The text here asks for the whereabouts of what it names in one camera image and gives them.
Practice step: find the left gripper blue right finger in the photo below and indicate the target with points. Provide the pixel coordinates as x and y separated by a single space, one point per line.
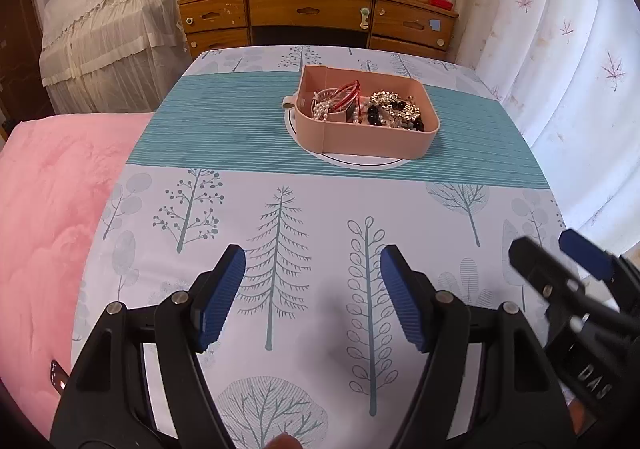
438 324

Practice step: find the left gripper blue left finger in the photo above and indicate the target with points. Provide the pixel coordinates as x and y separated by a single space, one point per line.
185 324

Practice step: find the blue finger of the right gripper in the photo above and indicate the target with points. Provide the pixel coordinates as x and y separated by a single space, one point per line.
557 285
596 262

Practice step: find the gold pearl leaf headpiece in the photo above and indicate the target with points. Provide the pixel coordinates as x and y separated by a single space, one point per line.
389 109

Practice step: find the white strap smart band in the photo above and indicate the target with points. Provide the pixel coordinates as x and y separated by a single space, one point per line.
327 101

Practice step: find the pink jewelry tray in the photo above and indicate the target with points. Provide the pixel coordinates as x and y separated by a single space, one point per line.
348 132

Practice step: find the person's left hand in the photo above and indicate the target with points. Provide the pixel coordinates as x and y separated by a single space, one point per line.
284 441

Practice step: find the white round plate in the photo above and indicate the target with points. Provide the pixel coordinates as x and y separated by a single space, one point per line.
347 161

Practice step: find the pink blanket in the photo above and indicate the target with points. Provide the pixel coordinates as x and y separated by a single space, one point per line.
56 176

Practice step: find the tree print tablecloth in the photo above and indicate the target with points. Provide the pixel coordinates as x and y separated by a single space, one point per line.
312 345

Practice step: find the white floral curtain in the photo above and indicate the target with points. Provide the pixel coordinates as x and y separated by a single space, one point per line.
567 73

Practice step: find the brown wooden door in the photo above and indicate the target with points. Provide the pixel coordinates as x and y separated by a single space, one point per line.
23 97

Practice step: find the white lace covered furniture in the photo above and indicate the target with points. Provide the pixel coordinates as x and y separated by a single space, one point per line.
111 55

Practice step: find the red box on desk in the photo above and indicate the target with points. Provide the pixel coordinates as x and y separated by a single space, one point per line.
443 4

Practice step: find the wooden desk with drawers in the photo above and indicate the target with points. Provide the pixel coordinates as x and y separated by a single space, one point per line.
411 27

